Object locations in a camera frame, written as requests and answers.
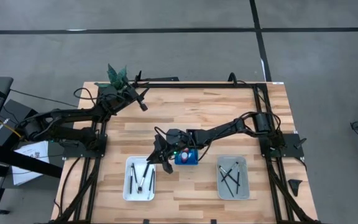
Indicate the black desk beam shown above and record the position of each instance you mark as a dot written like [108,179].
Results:
[42,167]

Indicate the black computer box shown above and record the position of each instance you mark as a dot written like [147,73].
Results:
[14,112]

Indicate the pink paint bottle white cap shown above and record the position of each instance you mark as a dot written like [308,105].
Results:
[184,156]

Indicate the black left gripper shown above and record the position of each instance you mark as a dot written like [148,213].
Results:
[121,96]

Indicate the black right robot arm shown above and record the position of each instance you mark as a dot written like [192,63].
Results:
[222,129]

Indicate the thick black brush silver ferrule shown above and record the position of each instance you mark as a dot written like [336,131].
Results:
[143,178]

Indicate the blue plastic basket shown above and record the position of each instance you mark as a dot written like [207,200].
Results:
[193,160]

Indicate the black paintbrush tan bristles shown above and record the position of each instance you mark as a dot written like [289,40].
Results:
[151,180]

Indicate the white paper sheet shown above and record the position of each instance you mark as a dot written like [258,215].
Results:
[31,148]

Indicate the black aluminium table frame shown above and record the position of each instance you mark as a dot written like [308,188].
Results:
[204,85]

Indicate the black flat bar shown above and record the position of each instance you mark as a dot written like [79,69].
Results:
[163,79]

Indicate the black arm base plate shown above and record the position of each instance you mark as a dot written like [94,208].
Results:
[292,150]
[70,153]

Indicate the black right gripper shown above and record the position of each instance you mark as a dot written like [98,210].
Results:
[174,141]

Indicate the small black clip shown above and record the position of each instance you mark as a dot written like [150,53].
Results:
[213,221]
[146,221]

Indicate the black caster wheel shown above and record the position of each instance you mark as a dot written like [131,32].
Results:
[2,212]

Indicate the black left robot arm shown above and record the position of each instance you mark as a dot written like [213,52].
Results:
[73,114]

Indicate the green plant in white pot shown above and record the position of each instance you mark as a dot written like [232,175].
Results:
[115,74]

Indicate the white plastic bin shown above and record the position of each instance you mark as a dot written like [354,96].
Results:
[127,194]

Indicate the grey plastic bin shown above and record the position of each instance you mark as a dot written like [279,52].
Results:
[244,189]

